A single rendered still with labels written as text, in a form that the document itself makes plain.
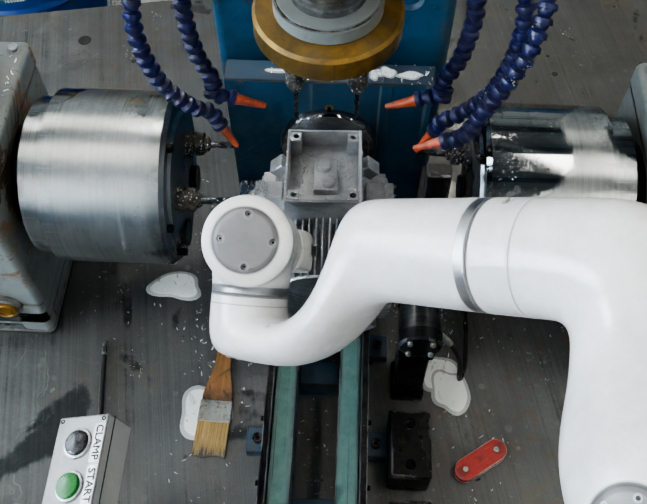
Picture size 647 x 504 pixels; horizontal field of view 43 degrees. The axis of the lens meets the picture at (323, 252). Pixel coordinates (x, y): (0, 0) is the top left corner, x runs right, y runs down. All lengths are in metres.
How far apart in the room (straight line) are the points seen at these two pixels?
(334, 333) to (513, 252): 0.20
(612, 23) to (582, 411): 1.41
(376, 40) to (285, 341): 0.39
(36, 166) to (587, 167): 0.72
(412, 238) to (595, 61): 1.18
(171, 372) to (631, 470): 0.94
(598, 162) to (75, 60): 1.07
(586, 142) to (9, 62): 0.80
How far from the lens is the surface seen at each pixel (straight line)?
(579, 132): 1.13
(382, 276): 0.65
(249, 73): 1.18
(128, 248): 1.15
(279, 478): 1.12
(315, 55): 0.93
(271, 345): 0.73
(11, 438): 1.34
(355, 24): 0.94
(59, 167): 1.12
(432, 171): 0.94
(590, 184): 1.10
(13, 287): 1.29
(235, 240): 0.73
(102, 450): 0.99
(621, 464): 0.48
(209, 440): 1.26
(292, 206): 1.04
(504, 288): 0.59
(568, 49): 1.78
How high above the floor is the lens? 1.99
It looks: 58 degrees down
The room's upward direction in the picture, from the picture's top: straight up
